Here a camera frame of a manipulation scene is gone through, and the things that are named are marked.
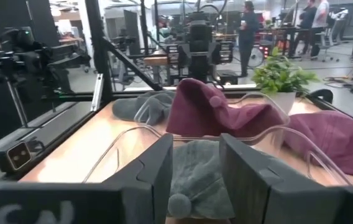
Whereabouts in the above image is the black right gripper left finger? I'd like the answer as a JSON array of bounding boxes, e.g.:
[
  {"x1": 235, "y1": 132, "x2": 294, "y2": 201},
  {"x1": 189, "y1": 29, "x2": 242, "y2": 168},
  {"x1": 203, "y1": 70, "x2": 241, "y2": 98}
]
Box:
[{"x1": 101, "y1": 133, "x2": 174, "y2": 224}]

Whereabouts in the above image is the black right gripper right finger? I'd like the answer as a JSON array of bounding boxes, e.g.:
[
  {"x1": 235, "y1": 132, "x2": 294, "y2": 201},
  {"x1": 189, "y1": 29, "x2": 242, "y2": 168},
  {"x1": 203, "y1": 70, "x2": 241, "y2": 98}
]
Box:
[{"x1": 219, "y1": 133, "x2": 347, "y2": 224}]

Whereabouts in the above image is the grey cotton cap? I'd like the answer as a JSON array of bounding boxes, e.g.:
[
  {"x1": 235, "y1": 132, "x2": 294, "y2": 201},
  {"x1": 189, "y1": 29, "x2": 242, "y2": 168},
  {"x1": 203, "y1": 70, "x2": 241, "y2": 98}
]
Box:
[{"x1": 167, "y1": 139, "x2": 236, "y2": 220}]

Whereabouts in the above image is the red corduroy cap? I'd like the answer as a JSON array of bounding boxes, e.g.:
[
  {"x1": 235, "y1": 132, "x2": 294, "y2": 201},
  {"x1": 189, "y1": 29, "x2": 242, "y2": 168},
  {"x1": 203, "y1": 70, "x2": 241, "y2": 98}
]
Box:
[
  {"x1": 283, "y1": 110, "x2": 353, "y2": 177},
  {"x1": 165, "y1": 77, "x2": 287, "y2": 139}
]

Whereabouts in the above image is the clear plastic bin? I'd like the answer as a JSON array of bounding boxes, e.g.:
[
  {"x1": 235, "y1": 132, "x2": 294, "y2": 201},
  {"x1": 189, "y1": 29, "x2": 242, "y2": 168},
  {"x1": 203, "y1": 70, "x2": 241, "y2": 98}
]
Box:
[
  {"x1": 82, "y1": 124, "x2": 353, "y2": 187},
  {"x1": 132, "y1": 91, "x2": 291, "y2": 156}
]

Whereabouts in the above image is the dark green cloth pile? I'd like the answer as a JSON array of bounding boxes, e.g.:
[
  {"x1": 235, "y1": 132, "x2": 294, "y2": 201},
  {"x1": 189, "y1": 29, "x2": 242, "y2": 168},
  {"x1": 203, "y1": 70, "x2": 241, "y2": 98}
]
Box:
[{"x1": 111, "y1": 90, "x2": 177, "y2": 127}]

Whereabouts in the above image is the white plant pot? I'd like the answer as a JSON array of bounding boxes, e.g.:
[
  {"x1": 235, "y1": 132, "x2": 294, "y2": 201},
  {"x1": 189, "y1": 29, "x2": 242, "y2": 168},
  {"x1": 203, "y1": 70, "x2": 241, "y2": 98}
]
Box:
[{"x1": 268, "y1": 90, "x2": 298, "y2": 115}]

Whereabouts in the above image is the small black box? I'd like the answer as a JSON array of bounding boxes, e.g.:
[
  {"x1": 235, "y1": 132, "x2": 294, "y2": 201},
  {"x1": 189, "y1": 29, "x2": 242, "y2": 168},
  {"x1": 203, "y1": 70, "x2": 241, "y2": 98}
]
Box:
[{"x1": 216, "y1": 70, "x2": 239, "y2": 86}]

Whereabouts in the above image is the green leafy plant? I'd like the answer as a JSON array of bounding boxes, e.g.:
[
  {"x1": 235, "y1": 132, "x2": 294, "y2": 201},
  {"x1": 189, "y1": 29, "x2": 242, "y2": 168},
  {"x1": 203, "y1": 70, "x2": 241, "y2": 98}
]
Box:
[{"x1": 251, "y1": 46, "x2": 321, "y2": 96}]

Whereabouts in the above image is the black chair armrest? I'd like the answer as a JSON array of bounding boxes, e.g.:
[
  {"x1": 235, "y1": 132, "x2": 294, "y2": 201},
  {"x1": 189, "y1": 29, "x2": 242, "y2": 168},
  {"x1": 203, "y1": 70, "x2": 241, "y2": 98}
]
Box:
[{"x1": 309, "y1": 88, "x2": 334, "y2": 104}]

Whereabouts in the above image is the silver metal pole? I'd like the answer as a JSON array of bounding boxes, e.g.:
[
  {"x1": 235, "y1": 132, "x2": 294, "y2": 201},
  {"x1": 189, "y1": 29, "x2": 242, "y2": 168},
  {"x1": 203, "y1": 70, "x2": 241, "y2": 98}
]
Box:
[{"x1": 5, "y1": 79, "x2": 29, "y2": 128}]

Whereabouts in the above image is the silver aluminium bracket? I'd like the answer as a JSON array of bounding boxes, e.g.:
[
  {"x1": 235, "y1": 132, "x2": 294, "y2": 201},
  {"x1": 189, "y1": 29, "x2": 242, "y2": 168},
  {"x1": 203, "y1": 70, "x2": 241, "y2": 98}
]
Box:
[{"x1": 90, "y1": 73, "x2": 105, "y2": 112}]

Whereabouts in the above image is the small black table camera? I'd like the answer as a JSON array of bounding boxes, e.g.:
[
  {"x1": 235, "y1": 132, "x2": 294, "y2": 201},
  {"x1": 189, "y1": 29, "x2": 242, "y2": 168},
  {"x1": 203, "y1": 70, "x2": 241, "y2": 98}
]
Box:
[{"x1": 0, "y1": 139, "x2": 45, "y2": 175}]

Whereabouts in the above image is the black table frame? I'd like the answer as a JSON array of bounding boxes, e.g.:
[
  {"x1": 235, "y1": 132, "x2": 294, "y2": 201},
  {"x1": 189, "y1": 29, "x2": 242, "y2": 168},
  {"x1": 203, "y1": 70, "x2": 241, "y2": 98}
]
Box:
[{"x1": 0, "y1": 0, "x2": 353, "y2": 187}]

